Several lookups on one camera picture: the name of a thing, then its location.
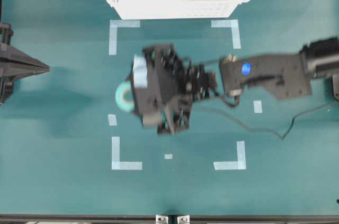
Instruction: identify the metal frame bracket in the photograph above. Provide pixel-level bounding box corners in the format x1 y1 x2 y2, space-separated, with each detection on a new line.
177 215 190 224
155 215 169 224

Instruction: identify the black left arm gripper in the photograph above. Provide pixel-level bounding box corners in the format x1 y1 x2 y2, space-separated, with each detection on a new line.
1 22 50 105

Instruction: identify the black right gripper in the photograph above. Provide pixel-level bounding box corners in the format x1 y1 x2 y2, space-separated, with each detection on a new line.
124 44 219 135

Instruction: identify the light teal tape roll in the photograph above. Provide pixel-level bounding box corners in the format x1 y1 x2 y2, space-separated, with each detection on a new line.
115 81 135 113

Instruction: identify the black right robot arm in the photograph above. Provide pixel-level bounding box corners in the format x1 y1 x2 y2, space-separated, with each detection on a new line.
122 37 338 135

